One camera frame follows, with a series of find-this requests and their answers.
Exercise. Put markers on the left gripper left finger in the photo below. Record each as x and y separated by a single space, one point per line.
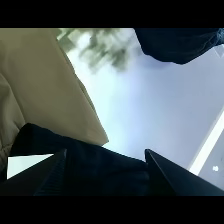
40 180

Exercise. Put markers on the beige garment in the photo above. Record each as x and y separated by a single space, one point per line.
36 86

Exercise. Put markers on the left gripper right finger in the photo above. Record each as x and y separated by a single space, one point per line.
176 181

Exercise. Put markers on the black garment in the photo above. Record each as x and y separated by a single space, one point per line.
100 163

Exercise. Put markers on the dark blue garment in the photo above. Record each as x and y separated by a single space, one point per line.
176 45

